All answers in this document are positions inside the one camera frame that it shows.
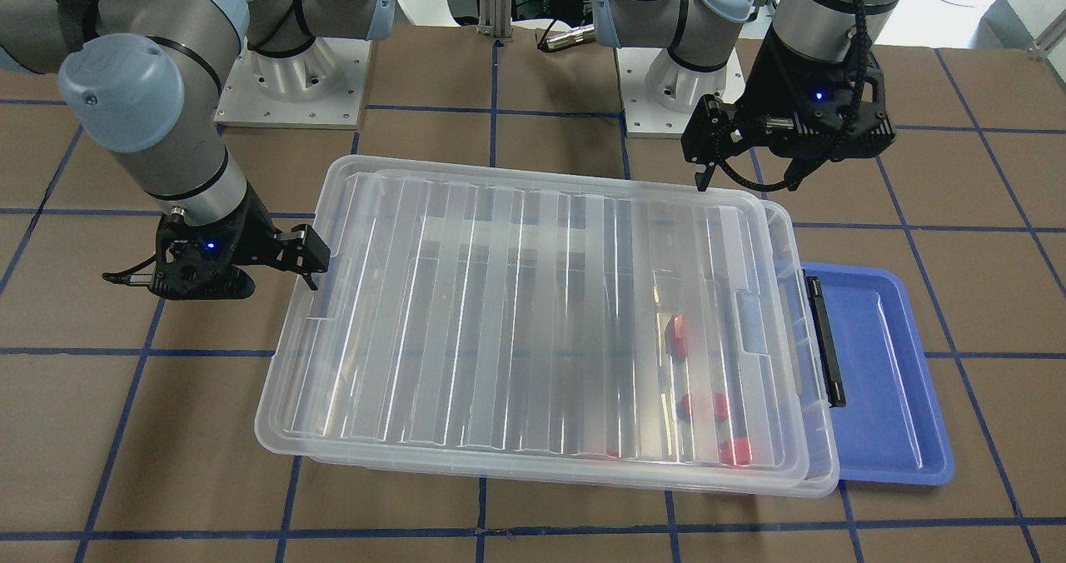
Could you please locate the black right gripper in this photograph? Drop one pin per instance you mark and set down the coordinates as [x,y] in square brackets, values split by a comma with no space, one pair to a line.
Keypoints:
[252,228]

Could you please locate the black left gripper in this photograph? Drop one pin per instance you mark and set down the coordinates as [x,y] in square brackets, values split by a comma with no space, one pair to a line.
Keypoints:
[771,88]

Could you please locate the red block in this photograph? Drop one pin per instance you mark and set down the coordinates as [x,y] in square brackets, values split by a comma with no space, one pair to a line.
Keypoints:
[735,452]
[704,406]
[676,338]

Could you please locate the clear plastic box lid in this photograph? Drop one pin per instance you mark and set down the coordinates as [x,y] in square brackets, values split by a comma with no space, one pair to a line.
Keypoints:
[478,321]

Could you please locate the blue plastic tray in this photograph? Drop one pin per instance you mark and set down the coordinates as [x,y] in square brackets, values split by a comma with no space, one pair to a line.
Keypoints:
[891,429]

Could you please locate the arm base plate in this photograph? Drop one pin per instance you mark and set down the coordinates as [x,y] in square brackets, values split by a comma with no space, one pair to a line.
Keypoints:
[659,96]
[321,88]

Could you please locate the black box latch handle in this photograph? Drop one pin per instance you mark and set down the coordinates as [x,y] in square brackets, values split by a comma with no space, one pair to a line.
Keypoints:
[830,364]

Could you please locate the aluminium frame post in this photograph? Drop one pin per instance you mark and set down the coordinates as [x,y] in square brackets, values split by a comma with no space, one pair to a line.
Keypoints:
[496,1]

